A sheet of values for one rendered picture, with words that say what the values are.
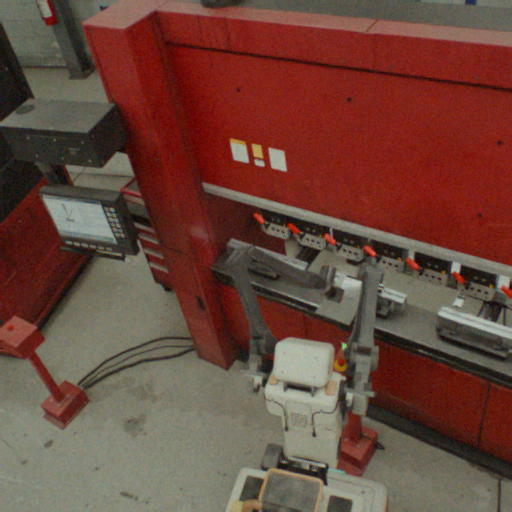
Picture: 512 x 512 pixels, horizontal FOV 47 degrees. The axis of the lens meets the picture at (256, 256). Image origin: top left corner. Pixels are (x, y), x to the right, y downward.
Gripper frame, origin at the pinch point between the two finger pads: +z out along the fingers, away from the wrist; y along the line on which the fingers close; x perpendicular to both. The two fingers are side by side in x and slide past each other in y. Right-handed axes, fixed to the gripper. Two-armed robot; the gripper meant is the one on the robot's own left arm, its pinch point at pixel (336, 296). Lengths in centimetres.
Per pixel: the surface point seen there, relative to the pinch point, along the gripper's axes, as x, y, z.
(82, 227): 13, 121, -47
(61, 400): 112, 164, 40
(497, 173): -52, -61, -56
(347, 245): -23.7, 1.2, -7.4
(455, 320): -9, -51, 18
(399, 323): -0.4, -26.2, 23.6
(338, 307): 3.7, -0.4, 6.1
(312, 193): -37, 17, -30
